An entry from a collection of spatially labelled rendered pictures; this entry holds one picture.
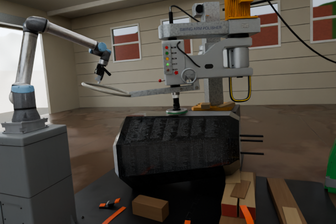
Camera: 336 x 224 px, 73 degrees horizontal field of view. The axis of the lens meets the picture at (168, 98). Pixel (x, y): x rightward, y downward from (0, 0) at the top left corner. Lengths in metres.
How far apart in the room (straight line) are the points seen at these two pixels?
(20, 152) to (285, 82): 7.60
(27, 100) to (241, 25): 1.92
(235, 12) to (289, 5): 6.19
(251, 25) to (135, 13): 7.59
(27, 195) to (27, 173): 0.15
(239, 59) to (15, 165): 2.03
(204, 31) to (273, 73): 6.17
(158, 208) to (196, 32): 1.58
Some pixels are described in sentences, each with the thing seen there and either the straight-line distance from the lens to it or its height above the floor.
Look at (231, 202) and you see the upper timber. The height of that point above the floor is 0.21.
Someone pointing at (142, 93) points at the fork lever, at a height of 1.04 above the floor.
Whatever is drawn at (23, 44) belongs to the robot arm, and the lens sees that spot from 2.26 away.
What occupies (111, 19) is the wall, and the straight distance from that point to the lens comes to 10.15.
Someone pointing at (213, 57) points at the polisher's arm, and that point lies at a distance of 2.23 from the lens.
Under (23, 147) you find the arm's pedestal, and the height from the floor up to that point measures 0.78.
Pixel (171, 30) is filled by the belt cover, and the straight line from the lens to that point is 2.19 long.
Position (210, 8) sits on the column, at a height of 1.97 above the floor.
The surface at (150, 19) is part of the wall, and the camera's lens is 9.27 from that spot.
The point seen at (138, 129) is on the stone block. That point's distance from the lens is 2.25.
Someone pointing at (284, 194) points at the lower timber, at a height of 0.09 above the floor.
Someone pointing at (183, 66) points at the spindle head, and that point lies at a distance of 2.16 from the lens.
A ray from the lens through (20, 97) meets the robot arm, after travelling 2.00.
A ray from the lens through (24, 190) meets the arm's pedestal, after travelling 1.95.
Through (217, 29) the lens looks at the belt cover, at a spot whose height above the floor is 1.60.
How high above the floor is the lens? 1.20
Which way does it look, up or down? 6 degrees down
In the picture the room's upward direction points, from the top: 4 degrees counter-clockwise
